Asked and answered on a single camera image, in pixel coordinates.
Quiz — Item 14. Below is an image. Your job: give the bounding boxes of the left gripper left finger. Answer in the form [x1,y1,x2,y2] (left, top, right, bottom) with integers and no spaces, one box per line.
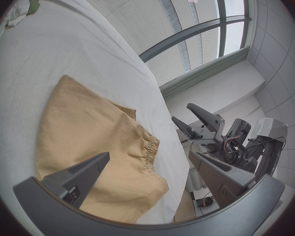
[42,152,110,208]

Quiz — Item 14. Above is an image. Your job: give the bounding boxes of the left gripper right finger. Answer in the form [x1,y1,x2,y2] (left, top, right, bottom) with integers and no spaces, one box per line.
[188,150,256,210]

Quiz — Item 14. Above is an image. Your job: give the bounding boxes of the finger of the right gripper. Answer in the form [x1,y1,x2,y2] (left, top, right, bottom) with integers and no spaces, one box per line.
[171,116,195,139]
[186,103,223,133]

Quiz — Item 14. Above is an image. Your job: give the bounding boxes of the pile of clothes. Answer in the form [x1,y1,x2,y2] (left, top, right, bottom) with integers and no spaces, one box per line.
[4,0,41,28]

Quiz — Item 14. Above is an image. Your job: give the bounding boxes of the tan shorts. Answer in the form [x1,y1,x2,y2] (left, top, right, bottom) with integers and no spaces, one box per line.
[36,75,169,224]

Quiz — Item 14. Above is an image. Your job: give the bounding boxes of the window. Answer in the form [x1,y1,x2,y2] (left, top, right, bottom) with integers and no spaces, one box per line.
[71,0,255,99]

